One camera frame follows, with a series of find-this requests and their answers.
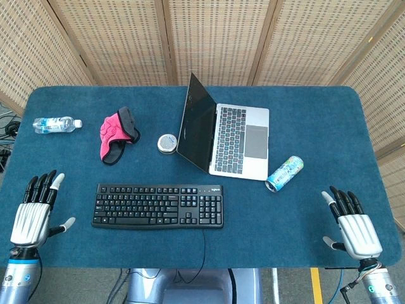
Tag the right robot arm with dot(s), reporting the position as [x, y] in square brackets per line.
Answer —
[378, 283]

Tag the woven bamboo folding screen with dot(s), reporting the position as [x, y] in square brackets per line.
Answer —
[202, 41]

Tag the silver laptop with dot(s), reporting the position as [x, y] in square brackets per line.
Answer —
[221, 139]

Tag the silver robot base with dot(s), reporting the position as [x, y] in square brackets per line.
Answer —
[190, 286]

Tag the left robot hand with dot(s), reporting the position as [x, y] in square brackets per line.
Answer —
[30, 221]

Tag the pink and grey cloth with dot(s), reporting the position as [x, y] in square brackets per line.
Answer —
[115, 136]

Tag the blue drink can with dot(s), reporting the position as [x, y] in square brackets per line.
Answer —
[284, 174]

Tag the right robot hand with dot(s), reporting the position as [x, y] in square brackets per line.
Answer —
[359, 232]

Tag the round metal tin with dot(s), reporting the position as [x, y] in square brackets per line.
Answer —
[166, 143]

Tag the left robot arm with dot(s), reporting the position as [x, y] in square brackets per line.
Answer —
[17, 278]

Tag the clear plastic water bottle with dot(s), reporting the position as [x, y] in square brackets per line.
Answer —
[55, 124]

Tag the blue table mat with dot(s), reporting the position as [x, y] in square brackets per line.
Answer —
[202, 177]

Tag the black keyboard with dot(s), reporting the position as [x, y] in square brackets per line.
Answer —
[158, 206]

